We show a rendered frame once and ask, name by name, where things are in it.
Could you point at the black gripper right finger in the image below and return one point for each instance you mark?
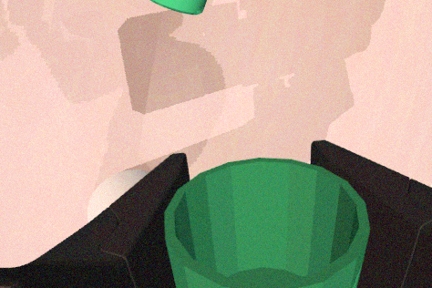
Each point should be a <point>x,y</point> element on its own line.
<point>398,253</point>

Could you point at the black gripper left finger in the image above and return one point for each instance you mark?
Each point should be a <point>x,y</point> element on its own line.
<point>123,247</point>

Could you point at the white cylinder with cap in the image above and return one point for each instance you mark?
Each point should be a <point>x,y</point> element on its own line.
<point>111,189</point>

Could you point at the green cup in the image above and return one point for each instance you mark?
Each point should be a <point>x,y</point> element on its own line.
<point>266,223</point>

